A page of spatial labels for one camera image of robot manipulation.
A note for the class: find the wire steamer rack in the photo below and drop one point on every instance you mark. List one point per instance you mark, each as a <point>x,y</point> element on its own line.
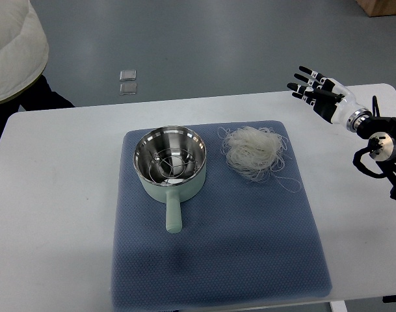
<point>172,166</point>

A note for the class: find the upper floor socket plate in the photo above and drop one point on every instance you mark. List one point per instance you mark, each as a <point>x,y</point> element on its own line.
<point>128,75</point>

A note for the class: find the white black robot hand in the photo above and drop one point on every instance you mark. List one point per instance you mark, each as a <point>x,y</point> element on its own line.
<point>331,100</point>

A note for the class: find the person in white jacket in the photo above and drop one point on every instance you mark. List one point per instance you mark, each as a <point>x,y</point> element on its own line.
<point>24,52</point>

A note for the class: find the mint green pot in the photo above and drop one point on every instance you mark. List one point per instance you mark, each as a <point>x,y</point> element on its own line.
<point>171,195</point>

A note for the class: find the wooden box corner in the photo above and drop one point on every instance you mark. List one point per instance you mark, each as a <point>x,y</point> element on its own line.
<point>377,8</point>

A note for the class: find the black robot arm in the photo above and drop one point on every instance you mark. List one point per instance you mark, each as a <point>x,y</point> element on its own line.
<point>380,133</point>

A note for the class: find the blue grey mat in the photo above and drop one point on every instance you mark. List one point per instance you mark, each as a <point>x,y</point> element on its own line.
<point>241,242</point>

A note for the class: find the white vermicelli bundle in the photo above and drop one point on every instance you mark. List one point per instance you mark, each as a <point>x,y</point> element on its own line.
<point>257,155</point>

